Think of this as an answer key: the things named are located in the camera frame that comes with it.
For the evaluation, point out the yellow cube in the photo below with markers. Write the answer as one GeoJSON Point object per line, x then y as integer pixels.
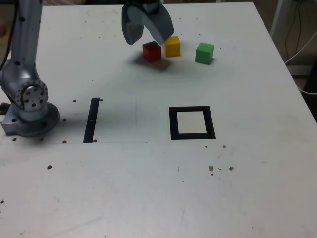
{"type": "Point", "coordinates": [173, 47]}

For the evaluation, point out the green cube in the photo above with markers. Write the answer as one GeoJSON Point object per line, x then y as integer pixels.
{"type": "Point", "coordinates": [204, 53]}

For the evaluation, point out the red cube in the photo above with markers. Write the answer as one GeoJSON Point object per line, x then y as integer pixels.
{"type": "Point", "coordinates": [151, 52]}

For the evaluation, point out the black tape strip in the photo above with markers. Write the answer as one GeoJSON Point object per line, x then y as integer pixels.
{"type": "Point", "coordinates": [90, 124]}

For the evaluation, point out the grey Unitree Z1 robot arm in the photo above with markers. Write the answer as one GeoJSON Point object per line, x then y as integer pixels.
{"type": "Point", "coordinates": [24, 49]}

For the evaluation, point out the black tape square outline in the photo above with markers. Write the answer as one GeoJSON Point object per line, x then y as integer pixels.
{"type": "Point", "coordinates": [173, 124]}

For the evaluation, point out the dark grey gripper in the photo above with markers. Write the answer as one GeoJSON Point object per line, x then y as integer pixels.
{"type": "Point", "coordinates": [149, 6]}

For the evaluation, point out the black base connector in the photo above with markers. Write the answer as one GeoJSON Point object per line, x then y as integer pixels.
{"type": "Point", "coordinates": [4, 107]}

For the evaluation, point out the white frame post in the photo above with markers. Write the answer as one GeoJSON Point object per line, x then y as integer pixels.
{"type": "Point", "coordinates": [278, 22]}

